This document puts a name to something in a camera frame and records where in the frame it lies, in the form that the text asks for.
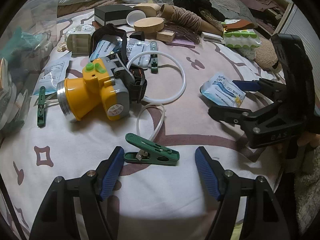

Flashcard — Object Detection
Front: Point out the blue white medicine sachet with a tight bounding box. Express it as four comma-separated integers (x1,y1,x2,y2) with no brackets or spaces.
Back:
200,73,246,108

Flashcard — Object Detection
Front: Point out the green clothespin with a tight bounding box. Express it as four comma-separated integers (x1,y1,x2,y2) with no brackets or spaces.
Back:
37,86,46,128
150,41,158,74
124,133,180,166

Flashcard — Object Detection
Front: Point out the yellow grey headlamp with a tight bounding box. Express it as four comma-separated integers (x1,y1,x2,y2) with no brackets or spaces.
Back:
57,54,148,122

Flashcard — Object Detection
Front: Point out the clear plastic storage bin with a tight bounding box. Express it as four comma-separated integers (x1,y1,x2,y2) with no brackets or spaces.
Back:
1,0,58,138

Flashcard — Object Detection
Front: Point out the beige fluffy plush toy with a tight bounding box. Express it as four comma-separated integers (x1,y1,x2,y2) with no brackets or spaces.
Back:
254,37,282,74

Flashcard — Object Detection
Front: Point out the green dotted plastic bag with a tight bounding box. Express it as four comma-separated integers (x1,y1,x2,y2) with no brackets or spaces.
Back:
223,29,261,48

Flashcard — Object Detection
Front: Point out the white matchbox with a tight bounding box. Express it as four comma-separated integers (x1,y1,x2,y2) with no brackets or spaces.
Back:
201,31,223,44

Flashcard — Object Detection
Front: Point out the open wardrobe shelf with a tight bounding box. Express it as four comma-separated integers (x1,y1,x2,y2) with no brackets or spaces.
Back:
240,0,294,39

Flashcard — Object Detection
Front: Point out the purple notepad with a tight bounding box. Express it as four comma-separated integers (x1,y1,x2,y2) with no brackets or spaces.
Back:
165,38,196,48

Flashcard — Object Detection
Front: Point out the small wooden block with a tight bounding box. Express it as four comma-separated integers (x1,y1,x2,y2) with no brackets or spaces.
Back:
156,30,176,42

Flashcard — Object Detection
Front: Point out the patterned bed sheet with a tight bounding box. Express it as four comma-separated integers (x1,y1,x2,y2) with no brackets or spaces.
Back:
0,7,301,240

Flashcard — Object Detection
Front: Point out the clear plastic cup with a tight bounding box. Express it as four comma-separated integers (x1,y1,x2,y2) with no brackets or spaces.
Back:
126,10,146,27

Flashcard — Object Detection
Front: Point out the black gift box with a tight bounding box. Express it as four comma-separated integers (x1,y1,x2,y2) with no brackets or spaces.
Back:
94,4,134,26

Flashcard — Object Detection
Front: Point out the teal plastic bag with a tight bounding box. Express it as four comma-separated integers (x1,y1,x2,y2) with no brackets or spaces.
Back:
1,27,48,61

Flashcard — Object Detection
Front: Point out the brown leather strap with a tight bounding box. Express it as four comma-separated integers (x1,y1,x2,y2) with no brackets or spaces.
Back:
221,19,258,30

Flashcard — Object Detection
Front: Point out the cardboard cone with rope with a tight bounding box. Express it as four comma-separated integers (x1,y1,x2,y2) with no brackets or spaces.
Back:
159,4,223,36

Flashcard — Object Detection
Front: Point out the white plastic ring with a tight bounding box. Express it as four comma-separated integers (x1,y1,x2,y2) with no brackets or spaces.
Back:
126,51,188,105

